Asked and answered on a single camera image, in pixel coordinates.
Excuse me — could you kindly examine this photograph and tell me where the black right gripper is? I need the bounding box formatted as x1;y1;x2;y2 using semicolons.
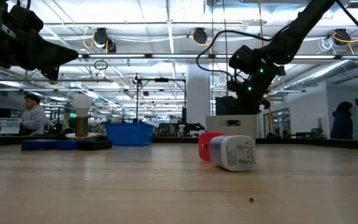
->
236;90;272;116

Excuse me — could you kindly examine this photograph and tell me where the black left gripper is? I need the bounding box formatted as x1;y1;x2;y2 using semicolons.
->
0;0;79;80

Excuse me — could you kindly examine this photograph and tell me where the purple white plug charger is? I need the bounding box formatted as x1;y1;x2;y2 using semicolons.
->
209;135;257;173

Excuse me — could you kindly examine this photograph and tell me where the pink plug charger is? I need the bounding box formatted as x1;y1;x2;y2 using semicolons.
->
198;131;228;162

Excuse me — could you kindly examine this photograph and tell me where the dark blue small case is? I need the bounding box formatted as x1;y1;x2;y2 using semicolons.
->
21;139;56;152

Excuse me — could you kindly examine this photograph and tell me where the grey plastic bin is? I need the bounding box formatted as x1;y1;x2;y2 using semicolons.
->
206;114;260;144

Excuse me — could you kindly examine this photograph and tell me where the black monitor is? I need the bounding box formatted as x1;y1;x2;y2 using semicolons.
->
215;96;239;116

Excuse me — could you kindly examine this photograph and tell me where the white bulb brass lamp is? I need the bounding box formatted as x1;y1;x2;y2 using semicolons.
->
65;93;99;141

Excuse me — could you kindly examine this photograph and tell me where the white building column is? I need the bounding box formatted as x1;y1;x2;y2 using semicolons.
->
186;64;212;125

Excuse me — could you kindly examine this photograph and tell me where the person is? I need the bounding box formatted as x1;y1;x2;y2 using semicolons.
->
329;101;354;140
19;93;47;136

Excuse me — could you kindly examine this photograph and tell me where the clear plastic storage box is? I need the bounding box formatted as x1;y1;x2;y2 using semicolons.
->
0;117;22;135

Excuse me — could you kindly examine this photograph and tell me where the long hanging light bar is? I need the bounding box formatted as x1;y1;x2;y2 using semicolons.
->
78;54;358;60

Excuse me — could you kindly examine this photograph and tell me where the blue plastic basket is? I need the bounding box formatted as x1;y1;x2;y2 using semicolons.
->
105;122;155;147

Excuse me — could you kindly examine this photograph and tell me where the yellow hanging cable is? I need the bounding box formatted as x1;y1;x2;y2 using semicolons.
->
257;0;275;134

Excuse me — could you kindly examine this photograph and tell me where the black ceiling cable reel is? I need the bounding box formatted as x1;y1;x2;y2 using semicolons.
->
191;27;209;45
333;28;352;46
93;27;118;54

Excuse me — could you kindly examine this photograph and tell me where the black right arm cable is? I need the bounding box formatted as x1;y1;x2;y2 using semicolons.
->
195;0;358;82

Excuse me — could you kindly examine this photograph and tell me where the black aluminium table frame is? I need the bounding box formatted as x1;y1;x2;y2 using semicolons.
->
0;134;358;151

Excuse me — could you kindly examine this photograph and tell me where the thin black hanging cable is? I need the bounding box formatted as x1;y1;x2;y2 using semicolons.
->
211;0;215;119

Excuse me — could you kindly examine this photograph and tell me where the black background rig frame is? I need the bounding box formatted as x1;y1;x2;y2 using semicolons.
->
135;77;188;124

